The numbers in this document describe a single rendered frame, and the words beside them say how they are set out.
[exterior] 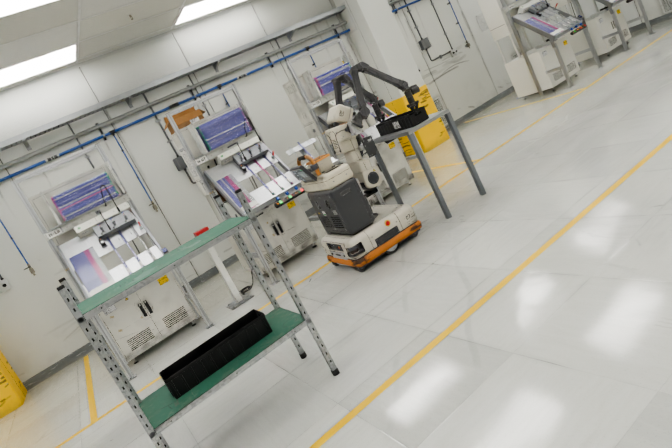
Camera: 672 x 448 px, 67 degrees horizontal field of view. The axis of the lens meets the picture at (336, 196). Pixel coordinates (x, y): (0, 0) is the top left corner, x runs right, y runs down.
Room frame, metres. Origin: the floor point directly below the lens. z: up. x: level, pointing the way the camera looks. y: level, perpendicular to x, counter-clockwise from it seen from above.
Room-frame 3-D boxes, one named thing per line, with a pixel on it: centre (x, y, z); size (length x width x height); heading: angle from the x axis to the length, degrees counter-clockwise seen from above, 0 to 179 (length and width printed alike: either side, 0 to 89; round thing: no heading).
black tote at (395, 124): (4.45, -0.80, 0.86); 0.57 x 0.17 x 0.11; 22
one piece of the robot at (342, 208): (4.14, -0.02, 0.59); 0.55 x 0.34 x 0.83; 22
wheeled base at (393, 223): (4.17, -0.11, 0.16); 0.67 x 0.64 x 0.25; 112
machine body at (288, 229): (5.42, 0.82, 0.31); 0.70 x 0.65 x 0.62; 116
